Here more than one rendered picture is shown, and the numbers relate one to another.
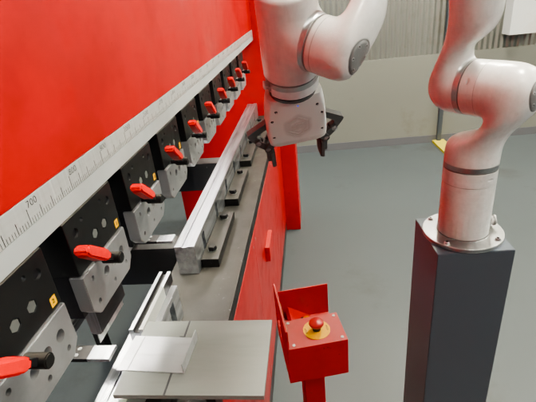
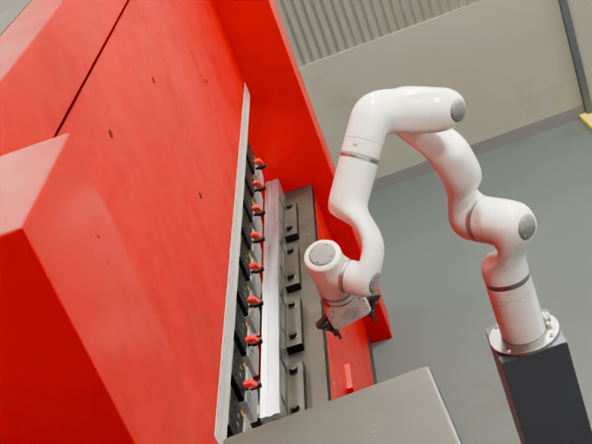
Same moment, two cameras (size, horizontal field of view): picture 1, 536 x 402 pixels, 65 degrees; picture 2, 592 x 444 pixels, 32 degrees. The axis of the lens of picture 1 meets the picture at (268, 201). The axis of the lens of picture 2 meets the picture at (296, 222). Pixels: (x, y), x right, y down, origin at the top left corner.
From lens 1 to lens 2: 174 cm
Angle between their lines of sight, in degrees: 2
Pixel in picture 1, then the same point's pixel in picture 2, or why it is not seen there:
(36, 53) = (194, 331)
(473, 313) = (555, 405)
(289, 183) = not seen: hidden behind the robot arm
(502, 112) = (504, 247)
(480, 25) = (466, 190)
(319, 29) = (348, 276)
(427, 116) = (558, 78)
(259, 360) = not seen: outside the picture
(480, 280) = (548, 374)
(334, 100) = not seen: hidden behind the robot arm
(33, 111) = (203, 365)
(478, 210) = (523, 317)
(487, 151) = (510, 270)
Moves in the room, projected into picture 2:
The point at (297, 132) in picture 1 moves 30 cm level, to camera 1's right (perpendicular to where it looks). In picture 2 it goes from (351, 316) to (469, 270)
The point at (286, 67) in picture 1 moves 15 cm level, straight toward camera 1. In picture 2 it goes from (334, 292) to (341, 327)
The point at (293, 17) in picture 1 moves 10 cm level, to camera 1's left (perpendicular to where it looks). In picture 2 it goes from (331, 273) to (289, 290)
